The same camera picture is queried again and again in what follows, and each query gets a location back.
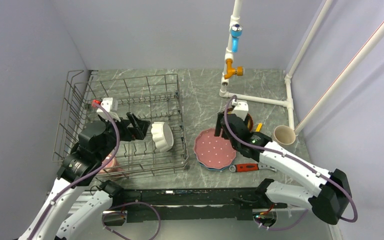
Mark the red handled adjustable wrench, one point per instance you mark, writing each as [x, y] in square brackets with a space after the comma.
[248, 167]

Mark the blue pipe valve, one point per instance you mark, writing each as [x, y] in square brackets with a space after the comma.
[235, 32]

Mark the blue polka dot plate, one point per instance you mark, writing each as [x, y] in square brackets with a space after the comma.
[216, 164]

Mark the grey wire dish rack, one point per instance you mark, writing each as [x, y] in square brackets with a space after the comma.
[155, 98]

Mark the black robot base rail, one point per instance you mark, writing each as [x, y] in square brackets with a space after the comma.
[240, 203]

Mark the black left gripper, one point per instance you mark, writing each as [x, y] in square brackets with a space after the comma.
[130, 133]

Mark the white pvc pipe frame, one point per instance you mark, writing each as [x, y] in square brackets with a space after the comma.
[299, 36]

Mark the yellow and red plate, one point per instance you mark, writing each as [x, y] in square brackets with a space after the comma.
[249, 121]

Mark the orange pipe fitting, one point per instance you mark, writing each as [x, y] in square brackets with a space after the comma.
[231, 71]

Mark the white scalloped bowl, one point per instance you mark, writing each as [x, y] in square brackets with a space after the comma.
[162, 136]

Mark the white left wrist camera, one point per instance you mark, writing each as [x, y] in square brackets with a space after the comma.
[110, 104]

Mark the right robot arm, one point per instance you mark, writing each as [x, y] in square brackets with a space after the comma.
[326, 193]

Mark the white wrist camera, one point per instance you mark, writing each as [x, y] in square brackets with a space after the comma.
[240, 108]
[110, 104]

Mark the pink ghost pattern mug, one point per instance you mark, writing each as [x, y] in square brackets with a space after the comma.
[107, 164]

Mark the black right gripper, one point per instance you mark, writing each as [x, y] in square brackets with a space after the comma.
[218, 129]

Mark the pink polka dot plate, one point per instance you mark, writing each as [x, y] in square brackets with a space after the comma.
[207, 147]

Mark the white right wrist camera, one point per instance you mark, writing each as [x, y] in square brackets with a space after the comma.
[240, 108]

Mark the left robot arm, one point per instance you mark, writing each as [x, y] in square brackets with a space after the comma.
[97, 144]

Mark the yellow handled screwdriver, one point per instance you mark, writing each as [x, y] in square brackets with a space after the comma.
[259, 127]

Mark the beige ceramic mug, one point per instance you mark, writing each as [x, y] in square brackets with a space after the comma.
[284, 135]

